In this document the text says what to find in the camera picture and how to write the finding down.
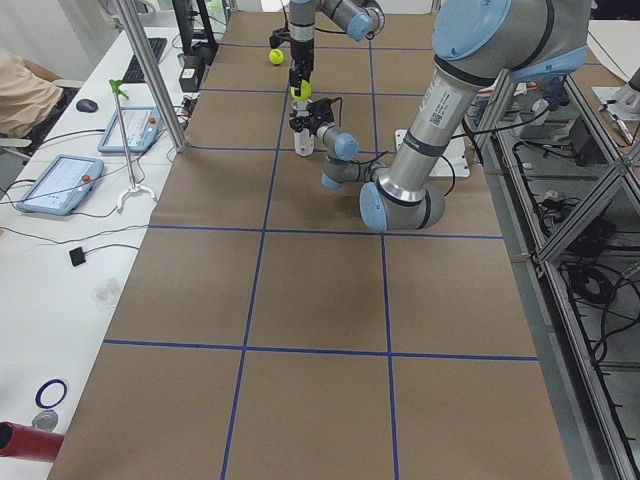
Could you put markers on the black monitor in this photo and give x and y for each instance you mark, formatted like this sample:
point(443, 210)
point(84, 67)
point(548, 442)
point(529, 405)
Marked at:
point(186, 12)

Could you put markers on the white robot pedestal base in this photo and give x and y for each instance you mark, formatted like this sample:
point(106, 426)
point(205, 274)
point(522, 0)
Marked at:
point(453, 163)

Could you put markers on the seated person in beige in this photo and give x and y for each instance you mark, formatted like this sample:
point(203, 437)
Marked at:
point(30, 101)

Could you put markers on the upper teach pendant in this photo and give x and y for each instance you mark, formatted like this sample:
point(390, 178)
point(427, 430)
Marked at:
point(142, 126)

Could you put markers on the clear tennis ball can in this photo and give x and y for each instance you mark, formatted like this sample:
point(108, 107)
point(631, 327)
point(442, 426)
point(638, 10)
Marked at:
point(303, 143)

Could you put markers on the lower teach pendant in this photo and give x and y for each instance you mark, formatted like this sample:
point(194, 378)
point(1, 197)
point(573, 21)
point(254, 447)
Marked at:
point(63, 186)

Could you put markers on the red bottle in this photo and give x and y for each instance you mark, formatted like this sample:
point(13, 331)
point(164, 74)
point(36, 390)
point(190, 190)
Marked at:
point(29, 443)

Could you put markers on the yellow tennis ball with logo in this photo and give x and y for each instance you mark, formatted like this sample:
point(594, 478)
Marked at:
point(302, 92)

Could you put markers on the teach pendant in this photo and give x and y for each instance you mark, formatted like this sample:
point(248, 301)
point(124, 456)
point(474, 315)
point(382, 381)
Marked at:
point(142, 126)
point(63, 186)

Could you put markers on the black computer mouse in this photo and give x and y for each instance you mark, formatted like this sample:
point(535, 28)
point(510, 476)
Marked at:
point(86, 106)

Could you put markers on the aluminium frame post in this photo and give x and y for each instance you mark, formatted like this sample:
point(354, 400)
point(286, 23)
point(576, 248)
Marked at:
point(142, 49)

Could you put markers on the yellow tennis ball plain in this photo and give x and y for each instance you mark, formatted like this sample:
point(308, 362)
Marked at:
point(276, 56)

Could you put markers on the black box with label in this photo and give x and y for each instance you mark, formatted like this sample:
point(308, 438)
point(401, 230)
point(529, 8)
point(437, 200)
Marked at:
point(193, 68)

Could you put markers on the small black square pad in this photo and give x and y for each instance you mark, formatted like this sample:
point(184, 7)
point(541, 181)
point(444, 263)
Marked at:
point(77, 256)

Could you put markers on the thin metal rod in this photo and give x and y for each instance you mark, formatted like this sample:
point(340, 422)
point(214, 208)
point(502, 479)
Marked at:
point(134, 187)

